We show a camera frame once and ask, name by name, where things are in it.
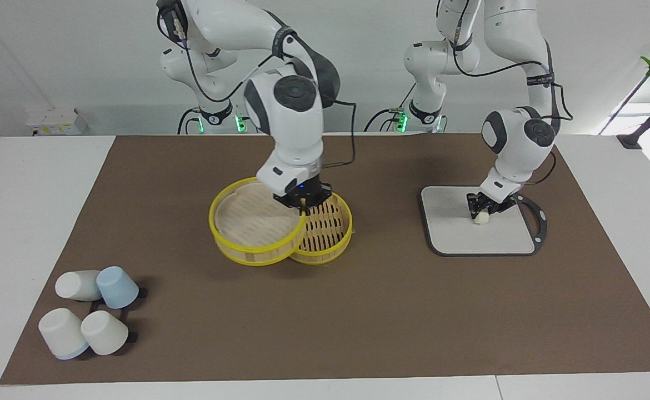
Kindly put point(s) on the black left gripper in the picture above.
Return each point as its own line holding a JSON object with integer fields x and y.
{"x": 497, "y": 203}

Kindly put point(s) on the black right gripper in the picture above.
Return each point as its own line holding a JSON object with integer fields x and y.
{"x": 311, "y": 193}

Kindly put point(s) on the cream steamed bun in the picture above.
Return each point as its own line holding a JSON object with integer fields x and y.
{"x": 481, "y": 219}

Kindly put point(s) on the yellow-rimmed bamboo steamer lid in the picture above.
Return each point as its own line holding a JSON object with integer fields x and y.
{"x": 253, "y": 222}

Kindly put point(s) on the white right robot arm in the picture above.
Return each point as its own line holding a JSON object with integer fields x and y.
{"x": 291, "y": 122}

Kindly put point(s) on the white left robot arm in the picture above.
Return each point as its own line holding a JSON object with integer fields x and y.
{"x": 516, "y": 144}

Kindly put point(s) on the yellow-rimmed bamboo steamer basket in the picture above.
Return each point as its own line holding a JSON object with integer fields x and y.
{"x": 328, "y": 228}

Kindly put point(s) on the grey white cutting board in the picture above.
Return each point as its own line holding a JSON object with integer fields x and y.
{"x": 469, "y": 239}

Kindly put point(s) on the brown table mat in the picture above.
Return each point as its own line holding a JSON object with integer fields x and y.
{"x": 358, "y": 311}

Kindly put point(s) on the black cup rack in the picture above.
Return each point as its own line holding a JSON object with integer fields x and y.
{"x": 141, "y": 292}

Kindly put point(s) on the light blue plastic cup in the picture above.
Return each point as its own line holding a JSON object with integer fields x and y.
{"x": 116, "y": 286}

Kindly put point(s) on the white plastic cup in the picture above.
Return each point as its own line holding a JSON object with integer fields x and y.
{"x": 75, "y": 284}
{"x": 61, "y": 330}
{"x": 105, "y": 332}

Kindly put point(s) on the white box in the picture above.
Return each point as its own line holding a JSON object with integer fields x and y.
{"x": 53, "y": 122}

